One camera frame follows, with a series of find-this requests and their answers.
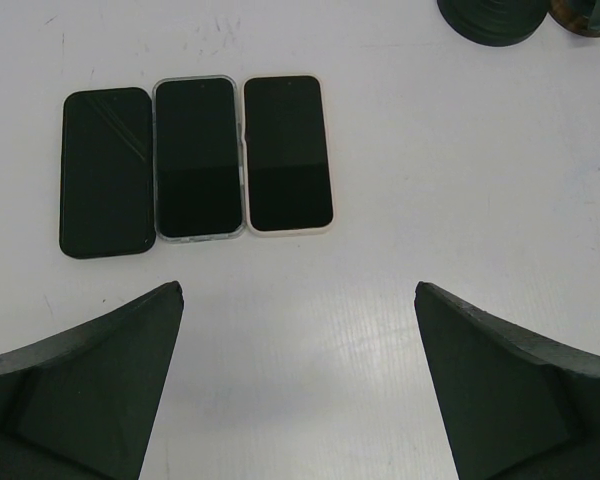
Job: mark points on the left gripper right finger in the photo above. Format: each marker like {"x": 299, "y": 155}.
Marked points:
{"x": 515, "y": 404}

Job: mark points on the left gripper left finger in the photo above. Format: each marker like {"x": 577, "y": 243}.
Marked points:
{"x": 81, "y": 404}

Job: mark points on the phone with beige case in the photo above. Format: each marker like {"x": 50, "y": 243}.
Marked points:
{"x": 287, "y": 171}

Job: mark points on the black round base clamp stand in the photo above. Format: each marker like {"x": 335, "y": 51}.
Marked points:
{"x": 494, "y": 23}

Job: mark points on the brown round base phone stand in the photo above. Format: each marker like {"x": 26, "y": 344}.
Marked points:
{"x": 581, "y": 17}

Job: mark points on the phone with clear case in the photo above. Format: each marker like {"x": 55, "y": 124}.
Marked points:
{"x": 197, "y": 159}

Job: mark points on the black phone dark case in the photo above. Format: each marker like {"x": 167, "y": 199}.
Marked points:
{"x": 106, "y": 203}

